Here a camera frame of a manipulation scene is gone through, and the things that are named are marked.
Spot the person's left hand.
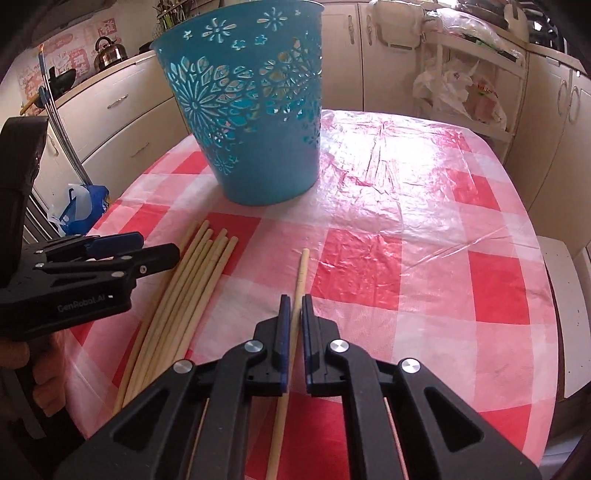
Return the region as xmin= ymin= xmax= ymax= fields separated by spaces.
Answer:
xmin=0 ymin=330 xmax=71 ymax=419

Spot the pale wooden chopstick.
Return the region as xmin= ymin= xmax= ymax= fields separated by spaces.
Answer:
xmin=264 ymin=248 xmax=311 ymax=480

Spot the bundle of wooden chopsticks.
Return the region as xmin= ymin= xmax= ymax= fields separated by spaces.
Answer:
xmin=112 ymin=220 xmax=240 ymax=414

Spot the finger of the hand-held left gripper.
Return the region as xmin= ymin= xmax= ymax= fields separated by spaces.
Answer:
xmin=41 ymin=232 xmax=145 ymax=259
xmin=33 ymin=243 xmax=182 ymax=286

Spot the red white checked tablecloth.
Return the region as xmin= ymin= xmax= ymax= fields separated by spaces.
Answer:
xmin=65 ymin=109 xmax=555 ymax=480

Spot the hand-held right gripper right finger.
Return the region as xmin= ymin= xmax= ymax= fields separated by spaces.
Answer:
xmin=301 ymin=294 xmax=542 ymax=480

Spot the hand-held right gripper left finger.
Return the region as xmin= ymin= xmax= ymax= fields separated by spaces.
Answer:
xmin=55 ymin=295 xmax=291 ymax=480

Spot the blue perforated plastic basket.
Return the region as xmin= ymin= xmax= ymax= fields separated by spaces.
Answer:
xmin=150 ymin=0 xmax=325 ymax=207

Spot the clear plastic bag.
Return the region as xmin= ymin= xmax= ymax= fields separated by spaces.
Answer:
xmin=438 ymin=8 xmax=523 ymax=62

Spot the chrome chair frame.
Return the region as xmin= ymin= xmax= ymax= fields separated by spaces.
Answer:
xmin=39 ymin=95 xmax=92 ymax=184

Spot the cream side cabinet run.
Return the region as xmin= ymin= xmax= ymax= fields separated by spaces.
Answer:
xmin=503 ymin=44 xmax=591 ymax=259

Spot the cream drawer cabinet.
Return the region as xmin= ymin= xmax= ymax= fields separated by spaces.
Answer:
xmin=34 ymin=51 xmax=195 ymax=213

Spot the white plastic bag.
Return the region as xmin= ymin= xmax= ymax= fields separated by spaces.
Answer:
xmin=413 ymin=60 xmax=509 ymax=132

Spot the cream base cabinet run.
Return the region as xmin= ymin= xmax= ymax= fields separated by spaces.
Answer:
xmin=318 ymin=0 xmax=444 ymax=112

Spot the white hanging bin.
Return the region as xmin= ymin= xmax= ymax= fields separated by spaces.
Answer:
xmin=379 ymin=0 xmax=426 ymax=51

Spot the black wok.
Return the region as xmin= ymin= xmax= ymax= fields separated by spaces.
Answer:
xmin=47 ymin=67 xmax=78 ymax=94

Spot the steel kettle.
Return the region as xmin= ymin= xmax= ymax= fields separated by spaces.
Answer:
xmin=93 ymin=37 xmax=129 ymax=71

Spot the dish rack with utensils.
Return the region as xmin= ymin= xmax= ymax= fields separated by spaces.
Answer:
xmin=154 ymin=0 xmax=199 ymax=28

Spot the blue plastic bag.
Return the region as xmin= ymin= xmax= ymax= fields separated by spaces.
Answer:
xmin=50 ymin=184 xmax=112 ymax=236

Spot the white trolley rack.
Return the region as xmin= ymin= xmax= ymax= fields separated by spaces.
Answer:
xmin=418 ymin=32 xmax=529 ymax=144

